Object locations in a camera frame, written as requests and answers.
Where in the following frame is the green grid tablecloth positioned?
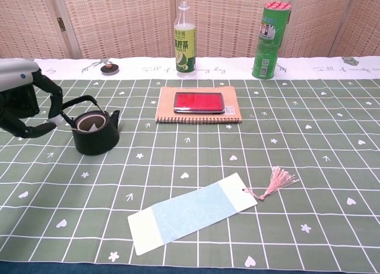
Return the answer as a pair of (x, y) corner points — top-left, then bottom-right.
(0, 56), (380, 270)

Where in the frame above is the woven bamboo folding screen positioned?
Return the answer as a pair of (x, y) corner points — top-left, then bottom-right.
(0, 0), (380, 61)

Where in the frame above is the black cast iron teapot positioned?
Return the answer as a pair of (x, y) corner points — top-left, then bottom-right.
(61, 95), (121, 156)

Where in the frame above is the red ink pad case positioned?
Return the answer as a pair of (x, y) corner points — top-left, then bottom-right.
(173, 91), (226, 114)

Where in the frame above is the pyramid tea bag with string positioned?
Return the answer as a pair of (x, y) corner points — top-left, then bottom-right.
(47, 113), (100, 132)

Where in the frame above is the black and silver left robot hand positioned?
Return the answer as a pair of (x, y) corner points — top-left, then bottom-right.
(0, 59), (64, 139)

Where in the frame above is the black teapot lid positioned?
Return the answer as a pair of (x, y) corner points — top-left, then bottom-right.
(100, 62), (121, 75)

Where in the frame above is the clear lemon tea bottle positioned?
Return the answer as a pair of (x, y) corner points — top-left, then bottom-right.
(173, 1), (197, 79)

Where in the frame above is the tan spiral notebook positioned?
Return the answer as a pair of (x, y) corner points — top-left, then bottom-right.
(155, 86), (243, 125)

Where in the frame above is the blue white bookmark with tassel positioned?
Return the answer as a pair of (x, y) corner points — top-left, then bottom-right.
(127, 165), (300, 256)

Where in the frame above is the green cylindrical chip can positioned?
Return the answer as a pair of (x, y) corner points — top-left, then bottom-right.
(251, 1), (292, 79)

